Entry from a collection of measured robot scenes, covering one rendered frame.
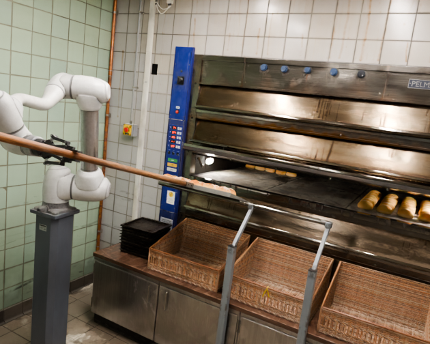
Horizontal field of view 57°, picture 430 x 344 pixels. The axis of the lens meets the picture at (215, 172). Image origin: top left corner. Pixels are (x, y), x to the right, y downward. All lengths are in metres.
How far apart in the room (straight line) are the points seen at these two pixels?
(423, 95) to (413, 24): 0.41
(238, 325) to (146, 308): 0.70
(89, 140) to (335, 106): 1.54
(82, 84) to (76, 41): 1.12
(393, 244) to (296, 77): 1.23
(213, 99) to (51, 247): 1.50
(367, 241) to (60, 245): 1.91
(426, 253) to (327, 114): 1.03
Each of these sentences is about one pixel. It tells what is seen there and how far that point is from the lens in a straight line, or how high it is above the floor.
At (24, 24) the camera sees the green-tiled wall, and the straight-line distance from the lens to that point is 3.10.
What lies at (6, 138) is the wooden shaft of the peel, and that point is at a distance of 1.49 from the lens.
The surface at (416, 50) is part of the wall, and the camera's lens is 2.66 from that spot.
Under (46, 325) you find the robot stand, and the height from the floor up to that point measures 0.28.
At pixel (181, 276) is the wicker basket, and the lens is 2.73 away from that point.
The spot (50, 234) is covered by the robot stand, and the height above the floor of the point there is 0.88.
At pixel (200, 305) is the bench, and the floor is 0.49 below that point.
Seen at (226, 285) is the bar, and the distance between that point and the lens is 2.45.
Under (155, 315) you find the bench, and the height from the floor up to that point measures 0.29.
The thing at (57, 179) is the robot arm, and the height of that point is 1.21.
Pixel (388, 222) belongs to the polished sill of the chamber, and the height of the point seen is 1.16.
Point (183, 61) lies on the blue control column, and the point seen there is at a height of 2.04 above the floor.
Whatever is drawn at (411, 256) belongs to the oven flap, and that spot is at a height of 0.99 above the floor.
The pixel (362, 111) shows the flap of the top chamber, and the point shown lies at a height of 1.81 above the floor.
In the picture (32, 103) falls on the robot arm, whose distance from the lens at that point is 2.05.
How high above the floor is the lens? 1.75
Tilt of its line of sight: 10 degrees down
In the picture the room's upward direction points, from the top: 7 degrees clockwise
